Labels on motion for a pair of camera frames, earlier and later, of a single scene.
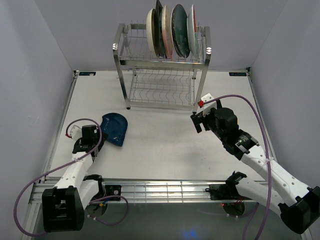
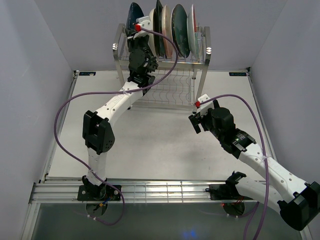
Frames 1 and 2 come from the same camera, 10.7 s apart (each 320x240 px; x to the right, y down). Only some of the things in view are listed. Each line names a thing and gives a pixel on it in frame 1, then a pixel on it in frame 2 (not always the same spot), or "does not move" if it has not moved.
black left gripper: [103, 138] to [131, 41]
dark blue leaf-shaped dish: [114, 124] to [135, 11]
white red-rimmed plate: [191, 29] does not move
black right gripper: [197, 119] does not move
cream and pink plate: [167, 31] does not move
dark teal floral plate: [180, 31] does not move
